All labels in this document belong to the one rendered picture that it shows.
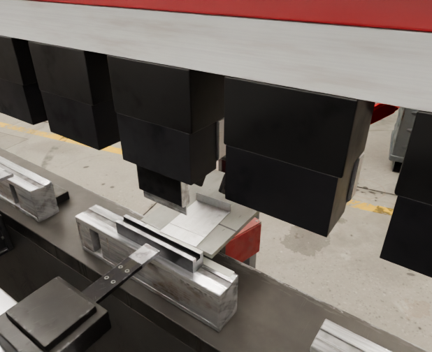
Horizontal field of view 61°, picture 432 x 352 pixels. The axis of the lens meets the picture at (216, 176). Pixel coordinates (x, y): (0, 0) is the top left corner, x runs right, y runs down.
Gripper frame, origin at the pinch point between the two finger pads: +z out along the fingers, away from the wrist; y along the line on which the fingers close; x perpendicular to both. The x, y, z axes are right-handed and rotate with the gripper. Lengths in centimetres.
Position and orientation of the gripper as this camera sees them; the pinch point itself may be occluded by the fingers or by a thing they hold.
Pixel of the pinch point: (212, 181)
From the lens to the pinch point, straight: 75.4
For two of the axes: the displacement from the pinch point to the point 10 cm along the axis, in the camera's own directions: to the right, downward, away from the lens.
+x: 4.0, 2.2, 8.9
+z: -3.3, 9.4, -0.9
